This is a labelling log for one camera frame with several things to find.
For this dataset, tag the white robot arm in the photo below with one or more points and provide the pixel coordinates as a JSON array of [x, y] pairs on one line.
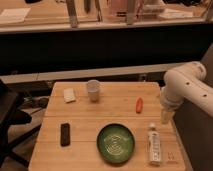
[[185, 82]]

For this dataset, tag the black office chair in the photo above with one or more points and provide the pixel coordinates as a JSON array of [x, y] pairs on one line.
[[10, 114]]

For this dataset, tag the orange carrot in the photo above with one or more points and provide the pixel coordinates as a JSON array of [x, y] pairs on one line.
[[139, 105]]

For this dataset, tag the white sponge block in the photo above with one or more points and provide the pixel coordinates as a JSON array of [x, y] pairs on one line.
[[69, 95]]

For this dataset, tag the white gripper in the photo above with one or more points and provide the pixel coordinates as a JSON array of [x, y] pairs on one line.
[[166, 115]]

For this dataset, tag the green ceramic bowl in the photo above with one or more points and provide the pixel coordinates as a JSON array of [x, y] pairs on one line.
[[115, 143]]

